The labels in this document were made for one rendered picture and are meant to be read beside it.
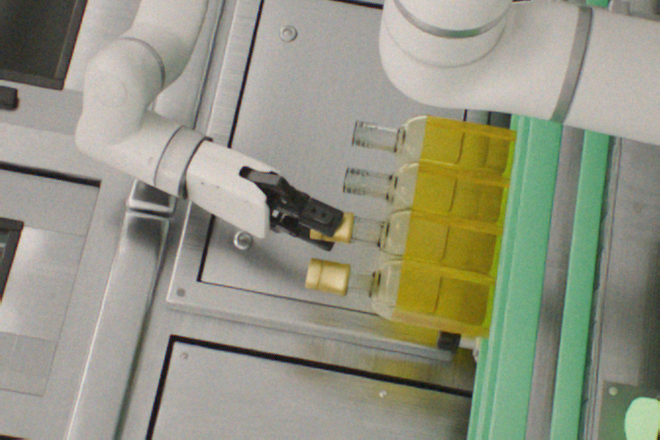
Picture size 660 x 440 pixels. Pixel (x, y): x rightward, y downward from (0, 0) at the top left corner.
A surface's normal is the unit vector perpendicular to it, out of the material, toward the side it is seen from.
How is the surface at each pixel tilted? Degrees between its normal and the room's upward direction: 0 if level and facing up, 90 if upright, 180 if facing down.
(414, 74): 71
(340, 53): 90
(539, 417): 90
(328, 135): 90
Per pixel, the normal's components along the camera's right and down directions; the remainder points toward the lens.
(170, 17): -0.29, 0.47
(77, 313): 0.05, -0.37
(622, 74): -0.07, 0.11
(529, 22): -0.58, -0.53
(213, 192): -0.44, 0.77
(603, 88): -0.12, 0.32
